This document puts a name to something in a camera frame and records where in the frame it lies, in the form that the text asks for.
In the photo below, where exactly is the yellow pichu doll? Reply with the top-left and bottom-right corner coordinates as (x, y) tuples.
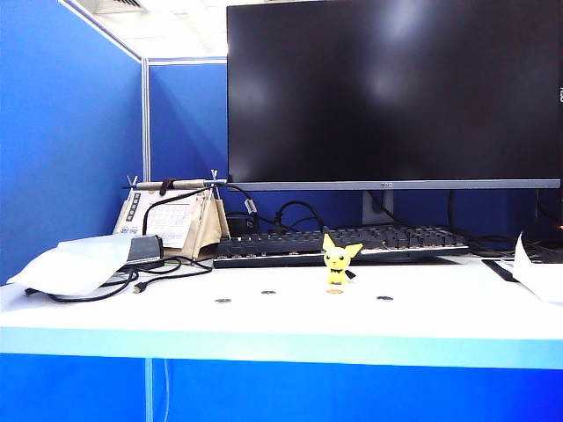
(321, 232), (365, 287)

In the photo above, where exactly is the black mechanical keyboard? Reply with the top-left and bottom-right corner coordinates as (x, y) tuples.
(212, 224), (472, 269)

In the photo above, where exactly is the beige desk calendar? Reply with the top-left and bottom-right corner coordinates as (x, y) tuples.
(113, 168), (231, 260)

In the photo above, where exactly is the grey black adapter box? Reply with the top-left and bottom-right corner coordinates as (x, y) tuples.
(126, 234), (165, 267)

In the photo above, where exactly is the large black computer monitor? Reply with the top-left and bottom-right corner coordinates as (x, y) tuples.
(226, 0), (563, 192)

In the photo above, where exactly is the white plastic bag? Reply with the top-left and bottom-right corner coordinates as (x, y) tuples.
(5, 233), (135, 297)

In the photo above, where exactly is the white paper sheet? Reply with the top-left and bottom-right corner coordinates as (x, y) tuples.
(511, 231), (563, 305)

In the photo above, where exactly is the black cable with ferrite bead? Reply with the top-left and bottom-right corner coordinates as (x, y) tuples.
(143, 183), (260, 241)

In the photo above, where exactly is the black cable with usb plug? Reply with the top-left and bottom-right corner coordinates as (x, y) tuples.
(133, 256), (215, 294)

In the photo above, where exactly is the grey partition post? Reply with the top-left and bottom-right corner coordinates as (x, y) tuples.
(141, 56), (152, 183)

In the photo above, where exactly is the black looped cable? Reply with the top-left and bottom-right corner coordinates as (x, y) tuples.
(23, 266), (140, 305)

